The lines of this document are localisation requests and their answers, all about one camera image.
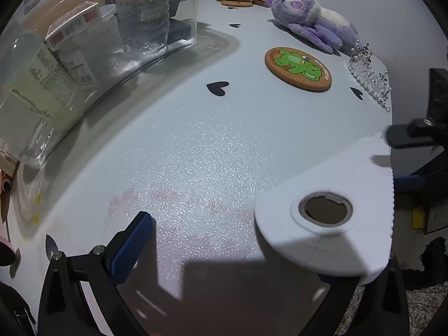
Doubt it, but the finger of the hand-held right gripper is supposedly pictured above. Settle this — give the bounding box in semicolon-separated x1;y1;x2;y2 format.
393;154;448;194
383;118;442;149

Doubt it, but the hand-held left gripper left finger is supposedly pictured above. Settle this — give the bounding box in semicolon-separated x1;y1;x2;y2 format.
38;211;155;336

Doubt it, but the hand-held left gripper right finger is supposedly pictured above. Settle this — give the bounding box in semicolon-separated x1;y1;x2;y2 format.
308;252;411;336

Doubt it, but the clear plastic storage bin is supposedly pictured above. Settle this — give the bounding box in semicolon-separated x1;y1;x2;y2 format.
0;0;200;169

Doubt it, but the round clear plastic container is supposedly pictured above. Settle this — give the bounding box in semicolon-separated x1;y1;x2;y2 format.
58;3;121;88

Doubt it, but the yellow tag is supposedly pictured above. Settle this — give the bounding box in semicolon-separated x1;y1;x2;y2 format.
412;207;426;230

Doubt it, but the black fluffy object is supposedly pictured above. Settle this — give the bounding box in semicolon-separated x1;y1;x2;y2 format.
399;236;448;286

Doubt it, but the pearl tiara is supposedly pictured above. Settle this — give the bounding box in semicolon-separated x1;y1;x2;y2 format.
347;42;392;113

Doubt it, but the shaggy grey rug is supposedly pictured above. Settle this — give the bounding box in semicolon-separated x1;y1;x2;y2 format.
336;280;448;336

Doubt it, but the pink stand mirror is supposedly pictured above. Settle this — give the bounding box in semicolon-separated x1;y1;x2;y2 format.
0;173;18;267

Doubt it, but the frog coaster with brown rim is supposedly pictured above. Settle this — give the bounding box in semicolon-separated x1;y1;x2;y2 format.
264;46;332;92

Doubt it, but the purple plush toy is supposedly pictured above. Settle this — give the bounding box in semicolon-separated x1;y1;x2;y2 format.
271;0;359;55

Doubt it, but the pale green white-capped bottle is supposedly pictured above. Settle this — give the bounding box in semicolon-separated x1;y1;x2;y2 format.
0;31;88;137

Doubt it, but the black box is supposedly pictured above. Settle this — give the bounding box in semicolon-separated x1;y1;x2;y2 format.
167;0;197;44

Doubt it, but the red card box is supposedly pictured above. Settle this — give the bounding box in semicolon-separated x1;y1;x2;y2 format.
45;2;102;51

